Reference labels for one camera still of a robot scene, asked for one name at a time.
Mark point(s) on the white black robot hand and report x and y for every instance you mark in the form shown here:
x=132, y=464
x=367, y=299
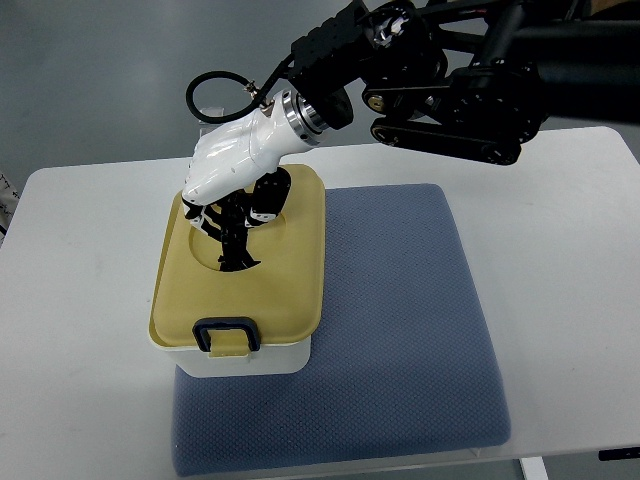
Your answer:
x=247, y=157

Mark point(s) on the black lid handle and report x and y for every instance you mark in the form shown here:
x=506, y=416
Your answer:
x=230, y=216

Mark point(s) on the yellow storage box lid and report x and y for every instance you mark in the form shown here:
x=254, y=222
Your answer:
x=282, y=294

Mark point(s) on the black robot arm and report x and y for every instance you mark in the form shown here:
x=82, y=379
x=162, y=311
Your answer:
x=472, y=79

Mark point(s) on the white storage box base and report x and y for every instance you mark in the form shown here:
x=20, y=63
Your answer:
x=270, y=359

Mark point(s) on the upper metal floor plate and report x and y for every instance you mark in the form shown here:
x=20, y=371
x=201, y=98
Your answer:
x=206, y=114

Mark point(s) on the dark blue front latch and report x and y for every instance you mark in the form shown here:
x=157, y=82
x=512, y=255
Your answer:
x=210, y=329

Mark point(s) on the person in patterned white dress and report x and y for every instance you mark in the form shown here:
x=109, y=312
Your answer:
x=9, y=199

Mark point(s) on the blue grey cushion mat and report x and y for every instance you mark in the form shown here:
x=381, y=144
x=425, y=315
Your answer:
x=402, y=362

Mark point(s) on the black table bracket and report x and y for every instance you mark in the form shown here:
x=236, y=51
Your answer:
x=619, y=454

